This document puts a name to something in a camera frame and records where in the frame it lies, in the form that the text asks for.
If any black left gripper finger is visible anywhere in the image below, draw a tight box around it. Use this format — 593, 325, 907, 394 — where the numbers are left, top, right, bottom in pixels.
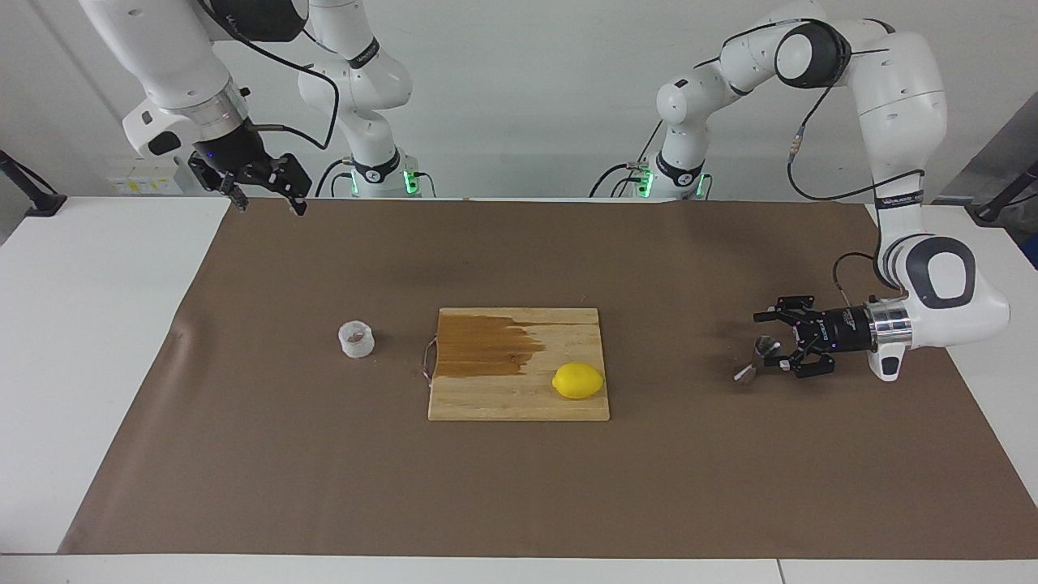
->
778, 344, 837, 380
753, 296, 821, 326

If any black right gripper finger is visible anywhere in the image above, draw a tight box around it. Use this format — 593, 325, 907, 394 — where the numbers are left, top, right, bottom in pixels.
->
264, 152, 313, 217
188, 154, 248, 213

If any steel double jigger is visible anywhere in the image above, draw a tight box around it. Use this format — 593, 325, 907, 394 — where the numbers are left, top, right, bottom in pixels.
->
733, 337, 781, 383

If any small translucent white cup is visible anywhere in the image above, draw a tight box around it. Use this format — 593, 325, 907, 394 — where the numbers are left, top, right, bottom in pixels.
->
337, 321, 375, 359

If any black clamp stand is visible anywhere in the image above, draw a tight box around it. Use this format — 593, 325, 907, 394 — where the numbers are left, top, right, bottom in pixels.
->
971, 161, 1038, 225
0, 150, 67, 217

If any yellow lemon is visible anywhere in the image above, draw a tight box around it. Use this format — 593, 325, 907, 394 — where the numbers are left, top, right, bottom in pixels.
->
551, 362, 606, 401

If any wooden cutting board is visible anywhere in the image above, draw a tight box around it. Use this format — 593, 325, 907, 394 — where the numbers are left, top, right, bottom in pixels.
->
427, 307, 611, 423

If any brown paper table mat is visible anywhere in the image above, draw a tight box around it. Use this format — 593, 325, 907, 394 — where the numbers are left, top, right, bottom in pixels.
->
58, 197, 1038, 560

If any black right base cable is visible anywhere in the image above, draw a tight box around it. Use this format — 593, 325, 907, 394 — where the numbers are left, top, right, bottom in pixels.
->
315, 158, 358, 198

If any black base cable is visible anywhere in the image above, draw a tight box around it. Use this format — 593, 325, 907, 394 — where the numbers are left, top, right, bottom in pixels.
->
315, 158, 358, 198
590, 122, 662, 198

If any white wall socket box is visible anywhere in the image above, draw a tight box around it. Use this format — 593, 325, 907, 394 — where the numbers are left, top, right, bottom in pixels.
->
108, 158, 184, 195

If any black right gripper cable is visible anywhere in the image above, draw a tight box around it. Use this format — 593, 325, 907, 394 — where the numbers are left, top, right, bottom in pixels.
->
207, 0, 341, 152

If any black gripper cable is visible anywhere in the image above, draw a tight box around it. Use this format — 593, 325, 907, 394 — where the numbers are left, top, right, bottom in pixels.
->
207, 0, 341, 152
787, 77, 927, 307

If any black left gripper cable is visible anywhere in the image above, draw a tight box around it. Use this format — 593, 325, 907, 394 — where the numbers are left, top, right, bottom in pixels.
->
787, 77, 927, 307

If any black left base cable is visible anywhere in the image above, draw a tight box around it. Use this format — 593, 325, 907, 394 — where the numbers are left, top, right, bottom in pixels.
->
590, 122, 662, 198

